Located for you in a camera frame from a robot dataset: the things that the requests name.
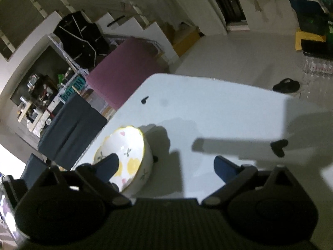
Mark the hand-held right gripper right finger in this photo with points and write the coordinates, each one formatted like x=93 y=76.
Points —
x=223 y=170

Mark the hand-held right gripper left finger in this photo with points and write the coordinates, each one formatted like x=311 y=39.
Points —
x=109 y=166

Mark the small floral ceramic bowl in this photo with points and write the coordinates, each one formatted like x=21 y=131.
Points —
x=130 y=148

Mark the dark blue chair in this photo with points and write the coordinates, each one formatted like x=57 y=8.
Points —
x=72 y=130
x=32 y=169

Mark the teal lettered sign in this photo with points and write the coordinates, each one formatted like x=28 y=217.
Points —
x=74 y=88

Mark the cluttered white storage shelf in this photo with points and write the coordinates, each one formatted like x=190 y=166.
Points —
x=36 y=99

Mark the purple cloth cover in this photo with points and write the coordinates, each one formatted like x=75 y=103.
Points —
x=127 y=70

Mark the black slipper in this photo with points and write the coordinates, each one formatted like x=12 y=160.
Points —
x=286 y=86

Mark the black vest white trim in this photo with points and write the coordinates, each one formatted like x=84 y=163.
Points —
x=80 y=39

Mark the yellow cardboard box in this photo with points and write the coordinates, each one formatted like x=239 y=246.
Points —
x=186 y=43

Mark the pack of water bottles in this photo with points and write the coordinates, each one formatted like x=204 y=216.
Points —
x=318 y=66

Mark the white staircase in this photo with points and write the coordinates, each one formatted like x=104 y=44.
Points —
x=153 y=31

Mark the yellow stool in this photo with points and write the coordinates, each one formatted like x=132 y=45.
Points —
x=307 y=37

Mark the blue storage box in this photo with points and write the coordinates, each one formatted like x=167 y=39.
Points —
x=304 y=1

